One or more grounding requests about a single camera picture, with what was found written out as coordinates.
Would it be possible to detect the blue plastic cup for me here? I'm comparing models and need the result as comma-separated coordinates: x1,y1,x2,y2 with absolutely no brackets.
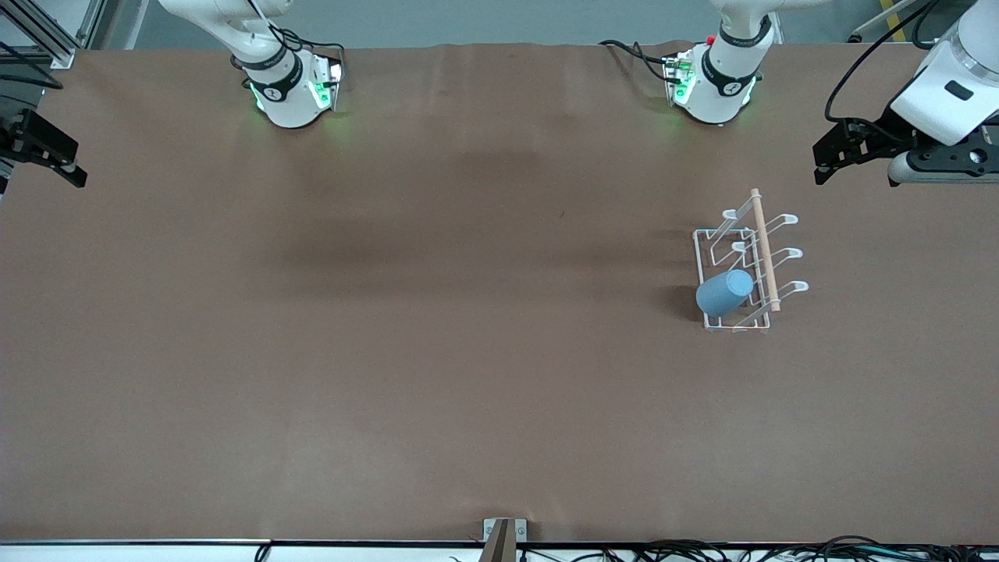
695,269,755,318

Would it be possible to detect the grey floor pipe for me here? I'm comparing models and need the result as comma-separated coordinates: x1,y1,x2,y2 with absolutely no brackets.
849,0,922,42

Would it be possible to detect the brown table cover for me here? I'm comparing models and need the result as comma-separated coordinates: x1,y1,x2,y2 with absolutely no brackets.
0,42,999,546

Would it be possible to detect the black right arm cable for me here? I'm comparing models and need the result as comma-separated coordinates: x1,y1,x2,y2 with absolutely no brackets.
0,41,65,90

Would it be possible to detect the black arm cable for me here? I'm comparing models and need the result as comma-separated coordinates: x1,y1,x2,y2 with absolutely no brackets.
0,41,65,90
824,0,941,124

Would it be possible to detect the aluminium frame profile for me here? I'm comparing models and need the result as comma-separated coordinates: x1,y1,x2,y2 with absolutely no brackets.
0,0,107,69

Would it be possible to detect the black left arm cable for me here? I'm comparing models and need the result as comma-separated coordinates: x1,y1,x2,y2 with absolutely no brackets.
824,0,941,124

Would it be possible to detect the white wire cup holder rack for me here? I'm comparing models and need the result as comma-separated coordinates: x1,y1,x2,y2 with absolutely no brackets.
693,188,810,334

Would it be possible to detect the black left base cable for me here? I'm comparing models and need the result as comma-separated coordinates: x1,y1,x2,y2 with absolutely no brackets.
599,39,678,84

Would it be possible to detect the black base cable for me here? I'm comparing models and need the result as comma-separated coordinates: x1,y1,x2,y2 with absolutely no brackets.
599,39,678,84
269,27,346,71

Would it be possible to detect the black right base cable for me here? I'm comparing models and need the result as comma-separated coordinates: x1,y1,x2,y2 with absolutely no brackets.
269,27,346,71

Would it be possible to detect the black cable bundle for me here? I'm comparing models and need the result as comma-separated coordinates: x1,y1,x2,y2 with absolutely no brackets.
519,535,999,562

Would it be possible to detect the small metal bracket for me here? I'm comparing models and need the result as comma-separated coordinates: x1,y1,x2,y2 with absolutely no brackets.
483,518,528,543

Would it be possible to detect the brown camera post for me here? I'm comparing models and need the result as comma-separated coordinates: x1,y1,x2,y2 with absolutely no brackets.
479,519,517,562

